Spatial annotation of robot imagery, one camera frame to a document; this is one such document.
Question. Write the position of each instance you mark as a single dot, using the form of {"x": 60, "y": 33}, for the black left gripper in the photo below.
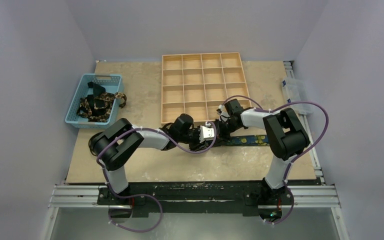
{"x": 197, "y": 145}

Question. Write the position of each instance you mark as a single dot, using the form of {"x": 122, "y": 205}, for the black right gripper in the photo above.
{"x": 222, "y": 126}

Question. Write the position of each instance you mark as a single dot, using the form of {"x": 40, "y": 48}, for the blue floral tie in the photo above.
{"x": 243, "y": 140}

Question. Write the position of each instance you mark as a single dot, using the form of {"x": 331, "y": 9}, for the wooden compartment tray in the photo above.
{"x": 198, "y": 83}

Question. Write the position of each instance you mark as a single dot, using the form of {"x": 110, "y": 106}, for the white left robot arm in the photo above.
{"x": 115, "y": 146}

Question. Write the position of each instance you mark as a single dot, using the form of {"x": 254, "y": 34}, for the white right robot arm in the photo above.
{"x": 286, "y": 135}

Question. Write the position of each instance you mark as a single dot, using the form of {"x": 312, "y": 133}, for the clear plastic box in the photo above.
{"x": 294, "y": 90}

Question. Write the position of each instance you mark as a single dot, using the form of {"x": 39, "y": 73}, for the leopard print tie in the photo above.
{"x": 101, "y": 115}

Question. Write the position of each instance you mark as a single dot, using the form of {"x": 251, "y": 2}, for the blue plastic basket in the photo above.
{"x": 112, "y": 83}

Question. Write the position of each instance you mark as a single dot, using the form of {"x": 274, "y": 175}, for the black tie in basket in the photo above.
{"x": 95, "y": 100}

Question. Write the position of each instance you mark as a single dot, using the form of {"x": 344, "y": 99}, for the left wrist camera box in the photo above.
{"x": 207, "y": 132}

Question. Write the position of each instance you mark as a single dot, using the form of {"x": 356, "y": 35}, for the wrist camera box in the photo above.
{"x": 207, "y": 132}
{"x": 221, "y": 112}

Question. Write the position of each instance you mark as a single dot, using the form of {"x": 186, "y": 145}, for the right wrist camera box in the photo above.
{"x": 221, "y": 112}

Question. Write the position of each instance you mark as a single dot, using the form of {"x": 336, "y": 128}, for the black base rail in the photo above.
{"x": 250, "y": 198}

